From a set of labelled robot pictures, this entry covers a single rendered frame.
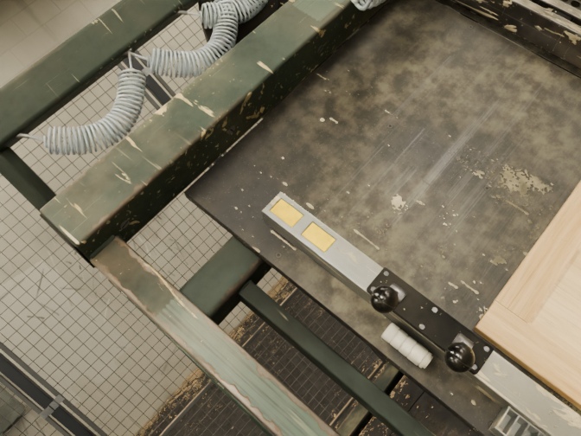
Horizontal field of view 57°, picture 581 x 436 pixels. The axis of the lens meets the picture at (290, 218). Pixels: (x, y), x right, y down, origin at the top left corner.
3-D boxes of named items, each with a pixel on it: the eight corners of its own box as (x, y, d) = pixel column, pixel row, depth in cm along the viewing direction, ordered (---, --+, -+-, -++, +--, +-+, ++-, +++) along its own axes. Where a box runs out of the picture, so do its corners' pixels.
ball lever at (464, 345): (466, 360, 79) (462, 381, 67) (444, 343, 81) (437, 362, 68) (482, 340, 79) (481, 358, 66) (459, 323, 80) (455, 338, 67)
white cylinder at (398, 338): (379, 338, 84) (421, 372, 82) (381, 334, 82) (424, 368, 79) (390, 324, 85) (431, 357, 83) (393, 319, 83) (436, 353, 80)
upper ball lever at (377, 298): (399, 310, 83) (385, 321, 71) (380, 294, 84) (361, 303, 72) (414, 290, 83) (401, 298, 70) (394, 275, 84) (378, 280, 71)
